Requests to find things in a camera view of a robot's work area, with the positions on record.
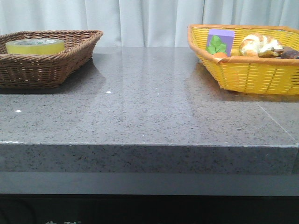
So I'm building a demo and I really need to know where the yellow tape roll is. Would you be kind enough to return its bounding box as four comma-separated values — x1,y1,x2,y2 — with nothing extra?
6,38,65,55

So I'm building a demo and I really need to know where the orange toy carrot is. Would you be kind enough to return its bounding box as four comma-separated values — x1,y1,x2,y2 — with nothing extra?
213,52,227,58

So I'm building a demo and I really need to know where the white curtain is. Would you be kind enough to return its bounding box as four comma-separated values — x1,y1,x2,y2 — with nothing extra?
0,0,299,47

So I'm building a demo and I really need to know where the purple box with leaf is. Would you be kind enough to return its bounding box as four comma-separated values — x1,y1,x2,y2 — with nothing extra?
206,28,235,56

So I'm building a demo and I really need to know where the brown wicker basket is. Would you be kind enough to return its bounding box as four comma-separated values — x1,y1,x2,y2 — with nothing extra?
0,30,103,89

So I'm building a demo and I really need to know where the yellow wicker basket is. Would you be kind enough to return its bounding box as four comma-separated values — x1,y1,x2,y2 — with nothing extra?
188,24,299,95

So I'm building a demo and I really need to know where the toy croissant bread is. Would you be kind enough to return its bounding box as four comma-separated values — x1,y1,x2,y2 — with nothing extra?
239,33,284,58

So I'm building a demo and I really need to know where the dark brown toy item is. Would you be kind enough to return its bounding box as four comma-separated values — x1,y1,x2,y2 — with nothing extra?
280,46,299,59

